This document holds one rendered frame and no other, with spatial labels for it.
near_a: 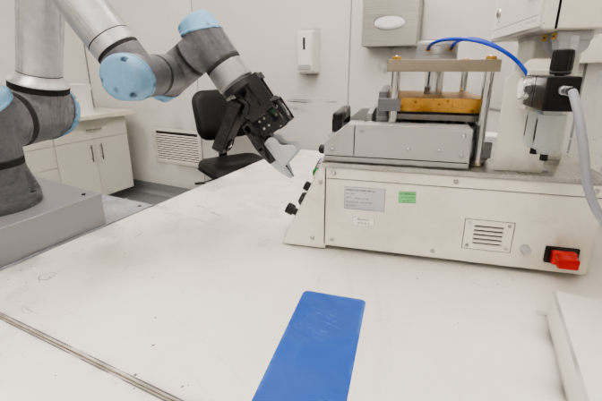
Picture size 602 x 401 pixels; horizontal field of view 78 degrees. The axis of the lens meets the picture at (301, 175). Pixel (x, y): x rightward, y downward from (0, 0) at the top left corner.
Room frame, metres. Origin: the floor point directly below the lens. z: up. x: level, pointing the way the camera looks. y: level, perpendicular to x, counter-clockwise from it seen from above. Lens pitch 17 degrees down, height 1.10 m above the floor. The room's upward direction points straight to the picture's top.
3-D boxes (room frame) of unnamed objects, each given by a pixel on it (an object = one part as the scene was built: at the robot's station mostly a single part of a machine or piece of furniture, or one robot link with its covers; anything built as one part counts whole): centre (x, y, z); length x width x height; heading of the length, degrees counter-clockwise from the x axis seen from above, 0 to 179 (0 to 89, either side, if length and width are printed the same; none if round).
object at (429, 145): (0.66, -0.16, 0.97); 0.26 x 0.05 x 0.07; 76
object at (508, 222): (0.76, -0.26, 0.84); 0.53 x 0.37 x 0.17; 76
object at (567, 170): (0.77, -0.30, 0.93); 0.46 x 0.35 x 0.01; 76
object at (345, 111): (0.82, -0.09, 0.99); 0.15 x 0.02 x 0.04; 166
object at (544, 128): (0.53, -0.34, 1.05); 0.15 x 0.05 x 0.15; 166
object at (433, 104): (0.77, -0.27, 1.05); 0.22 x 0.17 x 0.10; 166
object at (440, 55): (0.75, -0.30, 1.08); 0.31 x 0.24 x 0.13; 166
